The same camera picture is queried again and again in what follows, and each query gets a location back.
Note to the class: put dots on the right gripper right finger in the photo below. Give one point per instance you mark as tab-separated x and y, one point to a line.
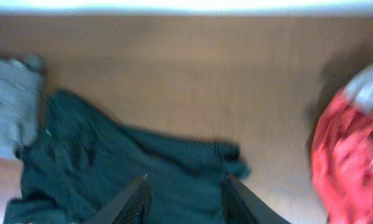
242	206

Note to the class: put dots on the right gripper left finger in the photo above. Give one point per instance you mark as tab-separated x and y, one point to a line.
130	206

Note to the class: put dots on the dark green t-shirt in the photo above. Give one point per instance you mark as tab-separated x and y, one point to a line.
82	160

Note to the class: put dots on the red garment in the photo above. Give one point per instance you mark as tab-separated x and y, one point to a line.
342	161

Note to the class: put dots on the grey folded trousers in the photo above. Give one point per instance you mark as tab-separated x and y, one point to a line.
21	84

